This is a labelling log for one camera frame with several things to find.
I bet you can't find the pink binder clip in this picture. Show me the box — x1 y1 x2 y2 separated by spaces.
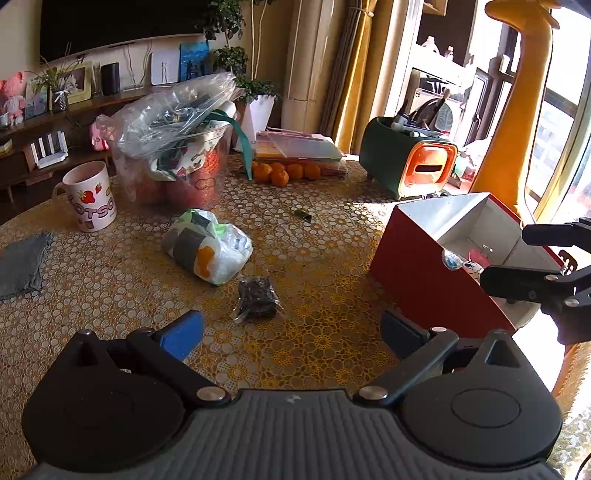
468 245 493 268

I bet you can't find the chicken breast snack packet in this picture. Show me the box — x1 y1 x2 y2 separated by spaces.
442 249 483 279

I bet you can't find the red white cardboard box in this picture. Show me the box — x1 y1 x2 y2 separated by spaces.
370 193 562 338

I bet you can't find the yellow giraffe figure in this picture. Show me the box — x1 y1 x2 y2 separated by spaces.
471 1 562 218

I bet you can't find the small dark seeds packet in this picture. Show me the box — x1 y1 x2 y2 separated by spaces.
232 276 283 323

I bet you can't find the white snack bag egg print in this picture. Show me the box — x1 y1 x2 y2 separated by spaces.
161 209 252 286

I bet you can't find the small green wrapper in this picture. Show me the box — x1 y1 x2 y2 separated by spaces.
294 209 312 223

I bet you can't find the green orange storage bin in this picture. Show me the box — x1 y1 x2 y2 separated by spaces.
359 117 458 199

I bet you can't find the grey folded cloth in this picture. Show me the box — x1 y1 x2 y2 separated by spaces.
0 231 53 301

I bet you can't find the pink strawberry mug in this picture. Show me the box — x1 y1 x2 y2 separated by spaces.
52 161 117 233

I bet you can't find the orange mandarin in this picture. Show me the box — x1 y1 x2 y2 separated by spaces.
304 163 322 181
252 163 273 184
270 170 290 188
287 164 304 181

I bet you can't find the clear bag of apples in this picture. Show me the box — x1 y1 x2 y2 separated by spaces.
96 72 247 211

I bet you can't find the clear plastic file case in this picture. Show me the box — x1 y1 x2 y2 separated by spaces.
254 129 348 178

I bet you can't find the white wifi router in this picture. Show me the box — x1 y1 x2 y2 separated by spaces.
30 131 68 169

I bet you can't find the wooden tv console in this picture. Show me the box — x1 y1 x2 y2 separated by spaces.
1 87 152 203

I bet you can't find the tall green potted plant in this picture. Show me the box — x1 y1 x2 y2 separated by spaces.
197 0 276 147

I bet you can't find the framed photo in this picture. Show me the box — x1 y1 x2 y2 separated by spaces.
64 62 93 105

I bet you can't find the black speaker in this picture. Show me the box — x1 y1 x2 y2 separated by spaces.
100 62 121 96

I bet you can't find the small potted grass plant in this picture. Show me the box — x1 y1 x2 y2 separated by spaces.
29 45 85 114

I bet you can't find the pink plush doll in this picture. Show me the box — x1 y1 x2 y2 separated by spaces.
1 71 26 127

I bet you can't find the black flat television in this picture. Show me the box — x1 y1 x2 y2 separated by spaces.
39 0 208 61

